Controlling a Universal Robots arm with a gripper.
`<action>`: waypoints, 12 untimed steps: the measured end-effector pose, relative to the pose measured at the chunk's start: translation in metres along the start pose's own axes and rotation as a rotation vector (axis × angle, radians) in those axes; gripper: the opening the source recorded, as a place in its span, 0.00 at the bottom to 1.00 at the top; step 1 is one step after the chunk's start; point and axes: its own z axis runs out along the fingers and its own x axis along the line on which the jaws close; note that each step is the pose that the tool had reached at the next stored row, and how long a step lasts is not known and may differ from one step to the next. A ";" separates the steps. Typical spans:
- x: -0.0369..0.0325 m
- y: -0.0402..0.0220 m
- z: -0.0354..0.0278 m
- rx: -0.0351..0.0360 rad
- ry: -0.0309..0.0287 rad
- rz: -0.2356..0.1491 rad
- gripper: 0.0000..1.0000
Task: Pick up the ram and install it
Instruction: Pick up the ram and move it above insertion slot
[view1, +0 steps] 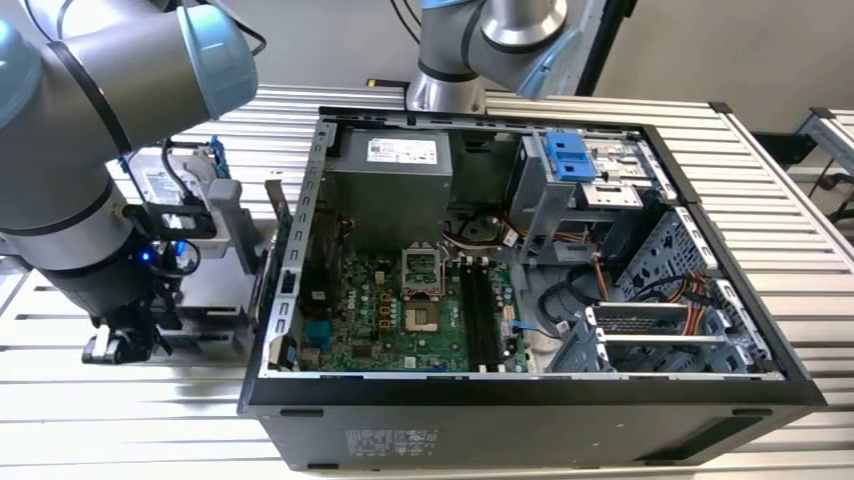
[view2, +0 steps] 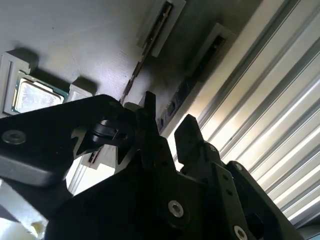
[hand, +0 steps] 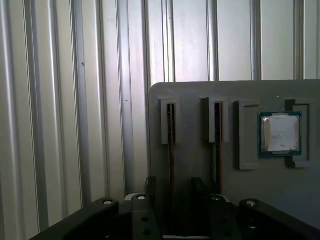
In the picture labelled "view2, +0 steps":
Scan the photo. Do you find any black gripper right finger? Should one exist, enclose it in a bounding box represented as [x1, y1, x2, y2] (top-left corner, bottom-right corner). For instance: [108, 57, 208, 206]
[174, 114, 301, 240]

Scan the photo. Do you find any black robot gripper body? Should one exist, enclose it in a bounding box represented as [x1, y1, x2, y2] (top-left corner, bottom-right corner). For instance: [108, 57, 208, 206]
[44, 152, 233, 240]

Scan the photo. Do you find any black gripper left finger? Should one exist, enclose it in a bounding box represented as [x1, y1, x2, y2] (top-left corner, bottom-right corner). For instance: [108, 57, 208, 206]
[0, 91, 191, 226]

